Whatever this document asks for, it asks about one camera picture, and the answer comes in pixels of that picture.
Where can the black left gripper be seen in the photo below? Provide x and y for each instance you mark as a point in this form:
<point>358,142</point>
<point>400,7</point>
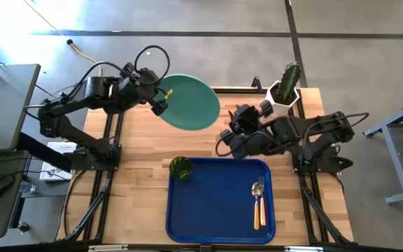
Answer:
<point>140,89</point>

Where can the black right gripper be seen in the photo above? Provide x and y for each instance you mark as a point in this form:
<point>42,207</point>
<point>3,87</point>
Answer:
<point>261,140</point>

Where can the mint green plate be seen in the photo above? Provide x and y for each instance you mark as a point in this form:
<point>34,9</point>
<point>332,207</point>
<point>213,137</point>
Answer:
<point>191,101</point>

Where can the green translucent plastic cup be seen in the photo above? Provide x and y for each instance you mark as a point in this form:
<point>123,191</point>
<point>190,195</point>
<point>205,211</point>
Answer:
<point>180,168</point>

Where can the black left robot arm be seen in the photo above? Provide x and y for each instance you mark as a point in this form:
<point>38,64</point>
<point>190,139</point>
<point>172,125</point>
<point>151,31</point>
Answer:
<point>65,129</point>

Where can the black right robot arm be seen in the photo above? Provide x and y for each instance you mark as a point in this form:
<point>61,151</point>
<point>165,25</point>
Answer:
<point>327,126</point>

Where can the blue plastic tray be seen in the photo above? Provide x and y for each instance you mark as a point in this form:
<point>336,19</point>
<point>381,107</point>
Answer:
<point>219,210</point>

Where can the green cactus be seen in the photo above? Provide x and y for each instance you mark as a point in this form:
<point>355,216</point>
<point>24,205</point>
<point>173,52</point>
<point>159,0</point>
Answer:
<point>287,84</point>

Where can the black round floor plug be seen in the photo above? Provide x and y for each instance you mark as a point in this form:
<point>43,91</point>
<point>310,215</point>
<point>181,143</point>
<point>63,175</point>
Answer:
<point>69,42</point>

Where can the black diagonal beam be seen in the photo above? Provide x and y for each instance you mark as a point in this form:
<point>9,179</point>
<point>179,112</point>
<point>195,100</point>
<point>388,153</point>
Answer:
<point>40,150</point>

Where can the white printed box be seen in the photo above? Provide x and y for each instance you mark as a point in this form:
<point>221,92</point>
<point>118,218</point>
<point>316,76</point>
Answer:
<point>51,175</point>

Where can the grey desk top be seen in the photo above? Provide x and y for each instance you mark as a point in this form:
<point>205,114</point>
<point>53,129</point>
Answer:
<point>5,105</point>

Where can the clear water bottle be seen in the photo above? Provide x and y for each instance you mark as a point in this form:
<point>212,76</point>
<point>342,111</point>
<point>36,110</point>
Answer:
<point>28,188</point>

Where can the black chair caster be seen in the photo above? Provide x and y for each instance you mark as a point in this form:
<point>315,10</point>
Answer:
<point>23,227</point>

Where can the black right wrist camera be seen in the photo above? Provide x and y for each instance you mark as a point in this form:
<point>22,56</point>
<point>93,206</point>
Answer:
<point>244,119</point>

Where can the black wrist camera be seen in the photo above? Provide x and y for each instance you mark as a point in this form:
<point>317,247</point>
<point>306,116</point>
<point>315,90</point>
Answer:
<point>131,70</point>
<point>244,119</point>

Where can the black aluminium table frame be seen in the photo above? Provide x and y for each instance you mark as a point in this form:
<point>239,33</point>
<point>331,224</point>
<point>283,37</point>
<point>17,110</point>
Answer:
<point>240,90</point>

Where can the black frame clamp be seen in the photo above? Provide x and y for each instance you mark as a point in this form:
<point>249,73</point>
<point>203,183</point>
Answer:
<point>256,84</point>

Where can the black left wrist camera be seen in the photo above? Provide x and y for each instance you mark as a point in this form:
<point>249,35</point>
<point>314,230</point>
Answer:
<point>131,70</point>

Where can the silver metal bracket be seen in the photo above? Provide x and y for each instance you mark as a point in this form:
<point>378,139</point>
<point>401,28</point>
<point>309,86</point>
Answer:
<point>107,248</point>
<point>303,248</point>

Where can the grey metal table frame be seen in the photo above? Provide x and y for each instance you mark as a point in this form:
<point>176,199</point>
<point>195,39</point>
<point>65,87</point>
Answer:
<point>397,168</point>

